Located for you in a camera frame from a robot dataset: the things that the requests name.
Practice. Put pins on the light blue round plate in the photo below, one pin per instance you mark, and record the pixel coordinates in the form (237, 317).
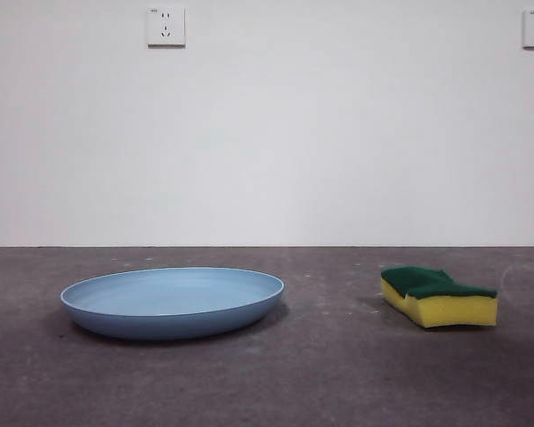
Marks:
(173, 298)

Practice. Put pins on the yellow sponge with green scourer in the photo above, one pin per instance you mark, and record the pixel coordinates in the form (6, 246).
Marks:
(454, 311)

